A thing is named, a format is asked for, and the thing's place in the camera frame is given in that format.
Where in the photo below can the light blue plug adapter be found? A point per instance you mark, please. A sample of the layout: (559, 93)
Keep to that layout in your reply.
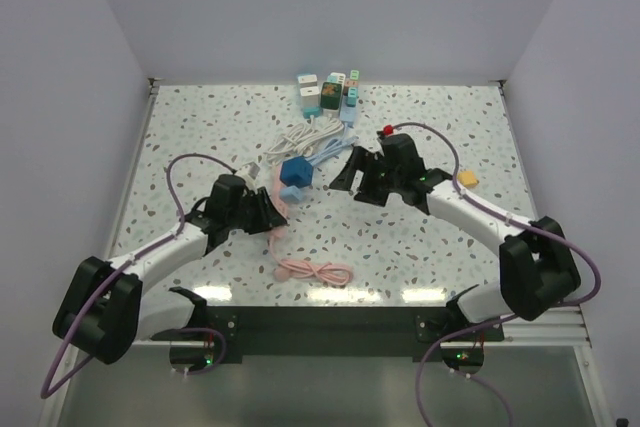
(291, 195)

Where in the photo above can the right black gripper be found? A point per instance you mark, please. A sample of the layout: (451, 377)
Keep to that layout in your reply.
(365, 162)

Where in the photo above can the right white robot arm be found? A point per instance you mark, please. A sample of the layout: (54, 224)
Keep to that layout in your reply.
(536, 268)

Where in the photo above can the yellow plug adapter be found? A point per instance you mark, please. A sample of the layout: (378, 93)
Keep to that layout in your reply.
(467, 179)

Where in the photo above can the white power strip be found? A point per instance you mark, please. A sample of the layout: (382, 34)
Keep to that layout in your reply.
(285, 144)

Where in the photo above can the pink power strip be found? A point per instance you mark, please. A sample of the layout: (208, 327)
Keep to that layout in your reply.
(337, 275)

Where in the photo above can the green picture charger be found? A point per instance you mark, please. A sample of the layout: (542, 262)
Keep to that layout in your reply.
(330, 97)

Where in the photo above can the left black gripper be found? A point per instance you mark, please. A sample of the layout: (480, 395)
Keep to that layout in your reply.
(267, 214)

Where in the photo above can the white charger front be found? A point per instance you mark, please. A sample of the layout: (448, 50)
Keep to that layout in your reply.
(310, 97)

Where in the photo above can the light blue power strip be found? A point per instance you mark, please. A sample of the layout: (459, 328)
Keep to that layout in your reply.
(335, 142)

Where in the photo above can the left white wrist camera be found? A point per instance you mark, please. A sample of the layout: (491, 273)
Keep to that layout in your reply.
(249, 173)

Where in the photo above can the teal plug adapter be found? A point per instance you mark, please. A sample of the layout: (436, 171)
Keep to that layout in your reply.
(352, 96)

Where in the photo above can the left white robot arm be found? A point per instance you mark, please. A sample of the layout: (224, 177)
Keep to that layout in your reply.
(103, 313)

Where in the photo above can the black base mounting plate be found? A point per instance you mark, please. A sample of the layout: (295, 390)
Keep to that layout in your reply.
(326, 331)

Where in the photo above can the blue cube socket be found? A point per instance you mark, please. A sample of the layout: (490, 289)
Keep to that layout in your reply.
(297, 172)

